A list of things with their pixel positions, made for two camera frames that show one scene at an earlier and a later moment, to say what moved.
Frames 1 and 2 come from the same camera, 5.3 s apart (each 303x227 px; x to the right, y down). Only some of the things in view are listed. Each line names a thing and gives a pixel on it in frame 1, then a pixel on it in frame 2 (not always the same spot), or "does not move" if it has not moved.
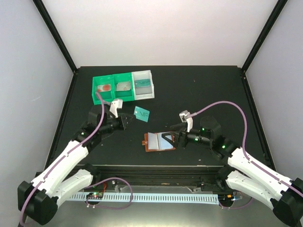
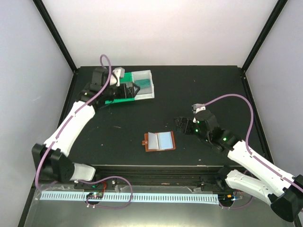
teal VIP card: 141,114 to 143,83
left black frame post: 57,34 does not move
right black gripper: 183,134 to 182,119
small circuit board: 94,196 does not move
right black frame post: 279,7 does not move
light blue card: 163,144 does not move
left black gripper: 124,124 to 131,94
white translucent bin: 143,85 does not move
